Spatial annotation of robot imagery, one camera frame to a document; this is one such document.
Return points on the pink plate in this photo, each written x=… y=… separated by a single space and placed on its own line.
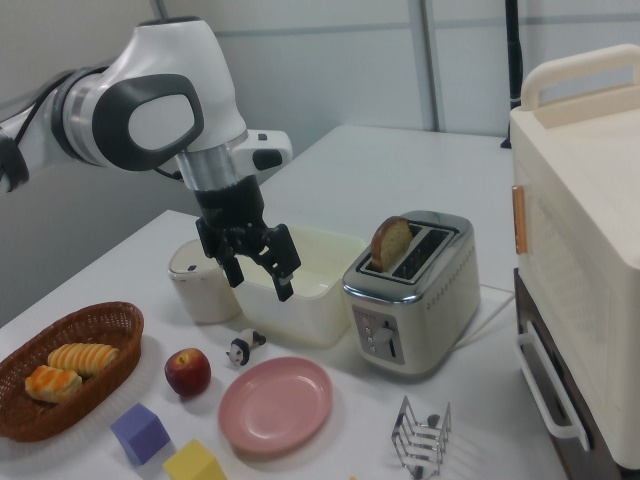
x=276 y=404

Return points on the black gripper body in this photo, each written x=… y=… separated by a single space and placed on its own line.
x=227 y=210

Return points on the striped orange pastry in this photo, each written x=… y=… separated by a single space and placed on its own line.
x=82 y=357
x=52 y=384

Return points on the brown wicker basket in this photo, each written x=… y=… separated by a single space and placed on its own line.
x=30 y=415

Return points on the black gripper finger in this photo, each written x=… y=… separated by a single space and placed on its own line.
x=234 y=272
x=280 y=255

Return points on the purple foam cube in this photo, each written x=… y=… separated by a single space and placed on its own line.
x=140 y=434

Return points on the small cream lidded bin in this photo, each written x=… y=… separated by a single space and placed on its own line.
x=200 y=292

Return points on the metal toast rack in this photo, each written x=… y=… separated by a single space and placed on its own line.
x=420 y=440

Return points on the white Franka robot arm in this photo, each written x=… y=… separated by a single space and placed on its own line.
x=165 y=75

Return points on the cream chrome two-slot toaster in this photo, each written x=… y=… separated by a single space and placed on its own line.
x=415 y=310

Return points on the panda figurine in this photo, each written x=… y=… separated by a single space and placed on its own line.
x=243 y=348

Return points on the red apple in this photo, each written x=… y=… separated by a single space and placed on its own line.
x=188 y=371

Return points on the black pole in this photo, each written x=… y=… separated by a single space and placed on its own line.
x=512 y=60

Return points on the yellow foam cube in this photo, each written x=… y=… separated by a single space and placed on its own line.
x=192 y=465

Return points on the white open plastic box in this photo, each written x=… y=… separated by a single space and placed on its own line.
x=320 y=300

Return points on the toasted bread slice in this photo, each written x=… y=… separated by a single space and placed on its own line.
x=391 y=242

